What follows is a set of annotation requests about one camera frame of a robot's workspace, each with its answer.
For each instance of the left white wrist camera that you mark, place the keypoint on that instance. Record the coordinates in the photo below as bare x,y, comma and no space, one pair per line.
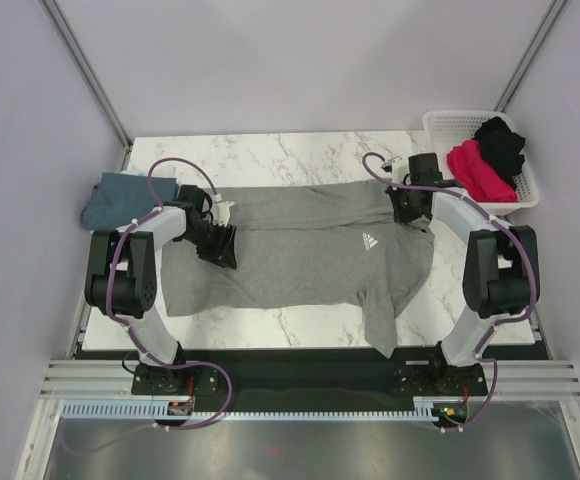
221,211

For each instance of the red t shirt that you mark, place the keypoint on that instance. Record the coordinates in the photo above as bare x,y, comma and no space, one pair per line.
477,177

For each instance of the white slotted cable duct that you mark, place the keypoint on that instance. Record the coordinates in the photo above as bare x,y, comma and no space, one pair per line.
420,410

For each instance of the black t shirt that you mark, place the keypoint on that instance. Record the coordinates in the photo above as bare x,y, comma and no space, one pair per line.
501,148

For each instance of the folded blue t shirt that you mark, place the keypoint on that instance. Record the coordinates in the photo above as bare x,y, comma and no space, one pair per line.
116,200

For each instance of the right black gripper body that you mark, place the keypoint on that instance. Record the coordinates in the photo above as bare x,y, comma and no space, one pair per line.
402,202

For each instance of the grey t shirt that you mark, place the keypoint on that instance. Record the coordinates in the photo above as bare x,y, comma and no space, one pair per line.
308,245

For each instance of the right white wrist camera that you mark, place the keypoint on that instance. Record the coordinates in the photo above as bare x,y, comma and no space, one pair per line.
397,169

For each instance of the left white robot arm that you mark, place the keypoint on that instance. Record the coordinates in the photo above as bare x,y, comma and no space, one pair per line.
122,280

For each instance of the left corner aluminium post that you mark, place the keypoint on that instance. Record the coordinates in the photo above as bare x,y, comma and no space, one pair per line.
79,58

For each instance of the corner aluminium post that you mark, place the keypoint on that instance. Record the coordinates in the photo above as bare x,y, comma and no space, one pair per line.
530,54
79,58

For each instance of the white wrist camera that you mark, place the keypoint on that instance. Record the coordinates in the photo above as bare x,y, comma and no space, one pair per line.
221,211
397,169

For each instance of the right corner aluminium post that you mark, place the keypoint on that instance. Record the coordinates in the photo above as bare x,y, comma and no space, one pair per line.
530,54

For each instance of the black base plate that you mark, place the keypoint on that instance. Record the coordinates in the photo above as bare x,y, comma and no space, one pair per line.
323,378

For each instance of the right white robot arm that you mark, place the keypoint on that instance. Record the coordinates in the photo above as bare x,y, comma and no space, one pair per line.
500,282

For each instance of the aluminium frame rail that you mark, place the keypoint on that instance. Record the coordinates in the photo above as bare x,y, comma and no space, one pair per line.
518,380

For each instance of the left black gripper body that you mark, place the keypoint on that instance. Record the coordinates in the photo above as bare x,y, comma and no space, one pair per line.
208,239

